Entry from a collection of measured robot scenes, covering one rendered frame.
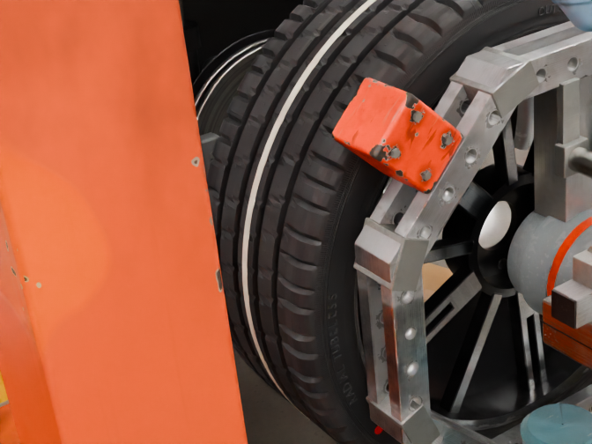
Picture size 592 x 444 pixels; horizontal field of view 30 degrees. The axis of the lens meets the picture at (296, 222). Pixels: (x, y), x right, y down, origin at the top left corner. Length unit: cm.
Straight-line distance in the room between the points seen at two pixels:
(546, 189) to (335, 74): 27
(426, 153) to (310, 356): 27
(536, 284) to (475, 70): 26
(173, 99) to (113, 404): 25
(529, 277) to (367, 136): 31
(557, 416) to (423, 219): 29
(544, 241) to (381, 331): 21
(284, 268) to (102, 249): 37
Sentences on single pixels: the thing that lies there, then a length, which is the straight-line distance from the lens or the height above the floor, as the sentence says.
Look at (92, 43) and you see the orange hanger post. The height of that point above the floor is 128.
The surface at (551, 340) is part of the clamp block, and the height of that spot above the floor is 91.
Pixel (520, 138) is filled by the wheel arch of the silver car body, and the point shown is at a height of 76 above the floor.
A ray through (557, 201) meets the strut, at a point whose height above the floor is 94.
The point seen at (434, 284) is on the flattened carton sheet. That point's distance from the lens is 292.
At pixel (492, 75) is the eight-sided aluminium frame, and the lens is 112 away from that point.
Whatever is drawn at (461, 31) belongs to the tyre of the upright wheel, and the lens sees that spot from 118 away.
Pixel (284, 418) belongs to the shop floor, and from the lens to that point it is 250.
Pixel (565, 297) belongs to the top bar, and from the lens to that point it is 99.
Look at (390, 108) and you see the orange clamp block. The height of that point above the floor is 111.
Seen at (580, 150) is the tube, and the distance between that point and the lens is 119.
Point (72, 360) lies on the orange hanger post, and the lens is 87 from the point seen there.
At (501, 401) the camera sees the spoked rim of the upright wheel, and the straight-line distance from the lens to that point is 148.
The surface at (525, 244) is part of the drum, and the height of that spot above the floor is 88.
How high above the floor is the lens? 150
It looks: 27 degrees down
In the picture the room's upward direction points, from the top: 7 degrees counter-clockwise
